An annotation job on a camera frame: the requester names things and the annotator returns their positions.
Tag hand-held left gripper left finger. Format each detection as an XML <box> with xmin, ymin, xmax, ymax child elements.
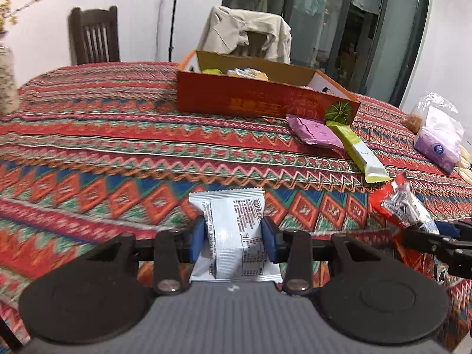
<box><xmin>86</xmin><ymin>217</ymin><xmax>206</xmax><ymax>296</ymax></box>

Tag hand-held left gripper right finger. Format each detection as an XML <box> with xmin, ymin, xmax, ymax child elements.
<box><xmin>261</xmin><ymin>216</ymin><xmax>382</xmax><ymax>296</ymax></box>

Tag orange cardboard box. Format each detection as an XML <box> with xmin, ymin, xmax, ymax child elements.
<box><xmin>176</xmin><ymin>50</ymin><xmax>361</xmax><ymax>126</ymax></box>

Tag white snack packet black print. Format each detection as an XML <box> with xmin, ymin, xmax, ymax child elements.
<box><xmin>188</xmin><ymin>188</ymin><xmax>283</xmax><ymax>284</ymax></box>

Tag purple snack packet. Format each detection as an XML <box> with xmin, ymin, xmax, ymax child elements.
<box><xmin>286</xmin><ymin>114</ymin><xmax>345</xmax><ymax>150</ymax></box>

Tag purple tissue pack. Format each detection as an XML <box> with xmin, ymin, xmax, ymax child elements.
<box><xmin>413</xmin><ymin>106</ymin><xmax>464</xmax><ymax>175</ymax></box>

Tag beige jacket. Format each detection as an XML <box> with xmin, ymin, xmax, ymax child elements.
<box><xmin>197</xmin><ymin>5</ymin><xmax>293</xmax><ymax>64</ymax></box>

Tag yellow flower branches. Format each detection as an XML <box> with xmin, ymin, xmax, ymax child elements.
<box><xmin>0</xmin><ymin>0</ymin><xmax>61</xmax><ymax>35</ymax></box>

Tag clear plastic bag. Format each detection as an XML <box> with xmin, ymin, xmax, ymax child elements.
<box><xmin>400</xmin><ymin>92</ymin><xmax>460</xmax><ymax>135</ymax></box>

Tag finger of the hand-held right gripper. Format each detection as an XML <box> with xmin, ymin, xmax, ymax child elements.
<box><xmin>434</xmin><ymin>219</ymin><xmax>472</xmax><ymax>240</ymax></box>
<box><xmin>401</xmin><ymin>228</ymin><xmax>472</xmax><ymax>278</ymax></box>

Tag green and white snack packet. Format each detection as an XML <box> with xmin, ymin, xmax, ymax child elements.
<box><xmin>326</xmin><ymin>120</ymin><xmax>392</xmax><ymax>184</ymax></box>

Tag speckled white vase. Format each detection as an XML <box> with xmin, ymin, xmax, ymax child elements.
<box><xmin>0</xmin><ymin>44</ymin><xmax>20</xmax><ymax>116</ymax></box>

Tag red snack packet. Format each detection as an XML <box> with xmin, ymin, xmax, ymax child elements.
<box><xmin>369</xmin><ymin>173</ymin><xmax>448</xmax><ymax>281</ymax></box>

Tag cream plastic packet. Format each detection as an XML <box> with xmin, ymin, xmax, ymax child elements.
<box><xmin>457</xmin><ymin>144</ymin><xmax>472</xmax><ymax>185</ymax></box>

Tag black wall cable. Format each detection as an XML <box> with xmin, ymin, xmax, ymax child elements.
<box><xmin>156</xmin><ymin>0</ymin><xmax>166</xmax><ymax>61</ymax></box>

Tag snacks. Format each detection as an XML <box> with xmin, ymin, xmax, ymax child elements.
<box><xmin>227</xmin><ymin>67</ymin><xmax>270</xmax><ymax>82</ymax></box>

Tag chair under jacket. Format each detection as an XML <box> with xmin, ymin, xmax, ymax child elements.
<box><xmin>236</xmin><ymin>31</ymin><xmax>271</xmax><ymax>58</ymax></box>

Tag dark wooden chair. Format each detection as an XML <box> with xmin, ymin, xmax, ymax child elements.
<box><xmin>68</xmin><ymin>5</ymin><xmax>122</xmax><ymax>65</ymax></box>

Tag glass sliding door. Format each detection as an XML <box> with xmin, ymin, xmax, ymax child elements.
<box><xmin>223</xmin><ymin>0</ymin><xmax>432</xmax><ymax>107</ymax></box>

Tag black stand pole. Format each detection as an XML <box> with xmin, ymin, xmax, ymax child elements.
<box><xmin>168</xmin><ymin>0</ymin><xmax>182</xmax><ymax>63</ymax></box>

